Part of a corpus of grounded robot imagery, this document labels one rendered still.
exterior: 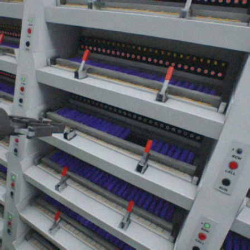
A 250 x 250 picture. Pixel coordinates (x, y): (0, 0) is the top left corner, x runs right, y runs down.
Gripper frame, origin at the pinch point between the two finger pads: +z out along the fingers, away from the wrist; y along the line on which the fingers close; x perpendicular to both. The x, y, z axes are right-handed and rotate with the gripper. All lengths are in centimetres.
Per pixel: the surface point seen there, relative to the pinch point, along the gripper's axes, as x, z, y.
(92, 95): 12.3, 4.8, 6.7
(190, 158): 3.6, 16.3, 37.8
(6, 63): 14.3, 3.6, -34.1
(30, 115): -1.1, 6.3, -17.7
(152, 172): -2.9, 9.1, 29.8
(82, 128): 0.8, 11.6, 1.8
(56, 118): 0.4, 11.5, -10.4
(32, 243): -60, 21, -13
